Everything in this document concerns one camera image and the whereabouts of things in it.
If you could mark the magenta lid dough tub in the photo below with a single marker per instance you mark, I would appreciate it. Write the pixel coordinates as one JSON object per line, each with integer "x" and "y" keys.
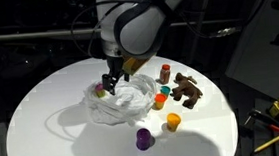
{"x": 99, "y": 90}

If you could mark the orange lid dough tub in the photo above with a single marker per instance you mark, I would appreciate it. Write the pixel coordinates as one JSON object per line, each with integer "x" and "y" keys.
{"x": 160, "y": 101}

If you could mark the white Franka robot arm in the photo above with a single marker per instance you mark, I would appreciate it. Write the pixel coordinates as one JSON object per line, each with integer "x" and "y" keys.
{"x": 138, "y": 24}

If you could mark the dark purple lid dough tub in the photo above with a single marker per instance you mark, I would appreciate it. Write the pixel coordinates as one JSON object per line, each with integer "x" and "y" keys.
{"x": 143, "y": 139}

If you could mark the white plastic bag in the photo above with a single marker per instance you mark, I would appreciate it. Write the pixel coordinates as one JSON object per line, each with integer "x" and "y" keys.
{"x": 128, "y": 102}

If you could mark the yellow lid dough tub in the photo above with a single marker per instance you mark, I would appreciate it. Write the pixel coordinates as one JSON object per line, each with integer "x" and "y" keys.
{"x": 173, "y": 121}

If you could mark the metal window railing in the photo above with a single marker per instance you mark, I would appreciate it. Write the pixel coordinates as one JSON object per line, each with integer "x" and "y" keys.
{"x": 26, "y": 35}

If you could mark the brown plush dog toy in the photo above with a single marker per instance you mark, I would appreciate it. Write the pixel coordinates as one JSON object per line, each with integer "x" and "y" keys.
{"x": 187, "y": 89}

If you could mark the red lid spice jar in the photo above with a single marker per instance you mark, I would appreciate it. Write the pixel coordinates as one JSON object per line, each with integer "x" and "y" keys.
{"x": 165, "y": 75}

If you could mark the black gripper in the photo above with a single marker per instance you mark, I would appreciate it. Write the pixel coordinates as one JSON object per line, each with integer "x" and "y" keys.
{"x": 115, "y": 66}

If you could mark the yellow pencil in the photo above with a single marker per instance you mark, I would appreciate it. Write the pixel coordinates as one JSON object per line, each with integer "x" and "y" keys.
{"x": 271, "y": 141}

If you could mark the teal lid dough tub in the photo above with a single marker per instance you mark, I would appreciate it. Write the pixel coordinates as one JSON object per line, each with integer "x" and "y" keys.
{"x": 165, "y": 91}

